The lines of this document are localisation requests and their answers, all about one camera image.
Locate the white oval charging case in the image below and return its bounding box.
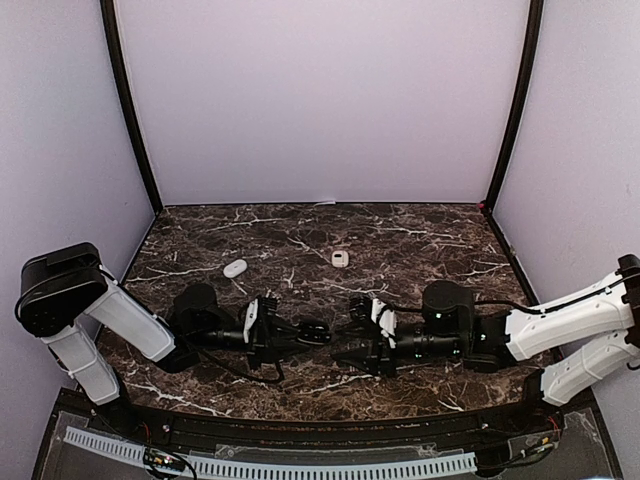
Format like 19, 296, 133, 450
223, 259, 248, 279

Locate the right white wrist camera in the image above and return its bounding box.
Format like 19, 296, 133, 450
370, 298, 397, 349

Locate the black frame post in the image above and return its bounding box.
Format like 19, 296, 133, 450
99, 0, 164, 216
483, 0, 544, 216

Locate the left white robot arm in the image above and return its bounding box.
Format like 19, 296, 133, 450
14, 242, 315, 436

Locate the black round charging case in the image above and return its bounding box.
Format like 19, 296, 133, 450
297, 320, 332, 345

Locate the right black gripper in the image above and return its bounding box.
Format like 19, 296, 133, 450
331, 320, 463, 379

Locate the black front table rail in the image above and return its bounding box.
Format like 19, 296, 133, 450
132, 404, 526, 449

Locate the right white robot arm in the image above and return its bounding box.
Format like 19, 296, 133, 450
333, 254, 639, 434

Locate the right black frame post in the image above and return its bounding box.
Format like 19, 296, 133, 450
483, 0, 544, 216

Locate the left black frame post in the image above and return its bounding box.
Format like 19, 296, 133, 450
99, 0, 164, 216

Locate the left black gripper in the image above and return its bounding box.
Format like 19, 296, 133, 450
191, 315, 311, 371

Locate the white slotted cable duct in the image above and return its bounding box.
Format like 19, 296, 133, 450
63, 427, 477, 479

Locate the beige gold-rimmed charging case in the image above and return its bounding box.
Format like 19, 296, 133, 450
331, 250, 350, 268

